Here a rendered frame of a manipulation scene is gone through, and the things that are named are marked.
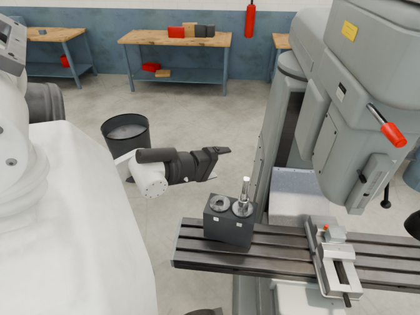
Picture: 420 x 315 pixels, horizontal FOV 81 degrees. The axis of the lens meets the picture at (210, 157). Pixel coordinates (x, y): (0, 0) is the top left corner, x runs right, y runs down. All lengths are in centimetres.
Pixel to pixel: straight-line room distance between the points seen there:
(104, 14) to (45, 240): 532
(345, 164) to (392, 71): 32
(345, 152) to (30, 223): 70
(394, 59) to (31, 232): 54
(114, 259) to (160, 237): 213
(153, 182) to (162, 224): 186
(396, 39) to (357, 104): 15
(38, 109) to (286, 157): 111
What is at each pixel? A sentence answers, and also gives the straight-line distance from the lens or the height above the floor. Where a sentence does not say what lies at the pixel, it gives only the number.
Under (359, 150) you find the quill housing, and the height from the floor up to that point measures 155.
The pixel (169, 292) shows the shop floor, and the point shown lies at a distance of 211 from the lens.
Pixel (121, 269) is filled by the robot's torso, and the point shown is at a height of 177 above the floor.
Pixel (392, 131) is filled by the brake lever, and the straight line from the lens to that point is 54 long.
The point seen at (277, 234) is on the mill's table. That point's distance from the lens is 128.
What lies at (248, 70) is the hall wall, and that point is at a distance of 514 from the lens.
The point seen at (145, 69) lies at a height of 25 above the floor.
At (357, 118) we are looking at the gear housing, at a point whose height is 167.
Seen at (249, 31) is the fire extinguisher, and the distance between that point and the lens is 480.
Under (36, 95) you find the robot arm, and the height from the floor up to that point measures 180.
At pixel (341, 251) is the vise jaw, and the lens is 118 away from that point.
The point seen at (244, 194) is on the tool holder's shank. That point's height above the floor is 122.
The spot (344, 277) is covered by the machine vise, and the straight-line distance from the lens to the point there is 121.
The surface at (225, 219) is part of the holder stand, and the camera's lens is 106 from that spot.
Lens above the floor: 195
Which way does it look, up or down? 40 degrees down
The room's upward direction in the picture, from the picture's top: straight up
